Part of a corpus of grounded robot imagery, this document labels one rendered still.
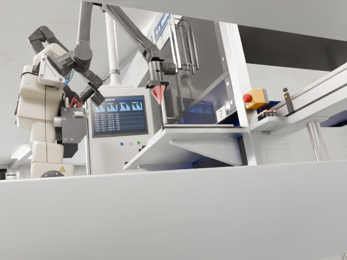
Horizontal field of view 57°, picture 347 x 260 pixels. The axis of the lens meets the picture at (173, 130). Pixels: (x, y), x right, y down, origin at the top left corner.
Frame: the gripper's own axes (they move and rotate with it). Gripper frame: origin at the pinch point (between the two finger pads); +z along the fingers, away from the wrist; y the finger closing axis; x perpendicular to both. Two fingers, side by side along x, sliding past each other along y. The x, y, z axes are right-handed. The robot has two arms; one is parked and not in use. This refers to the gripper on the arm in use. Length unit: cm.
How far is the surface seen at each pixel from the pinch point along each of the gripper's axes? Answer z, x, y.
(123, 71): -208, 340, 86
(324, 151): 36, -33, 52
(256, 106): 9.1, -17.1, 38.6
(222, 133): 18.7, -8.8, 23.6
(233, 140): 20.0, -1.3, 33.4
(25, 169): -218, 1050, -88
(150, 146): 17.9, 9.3, -4.0
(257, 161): 33, -11, 37
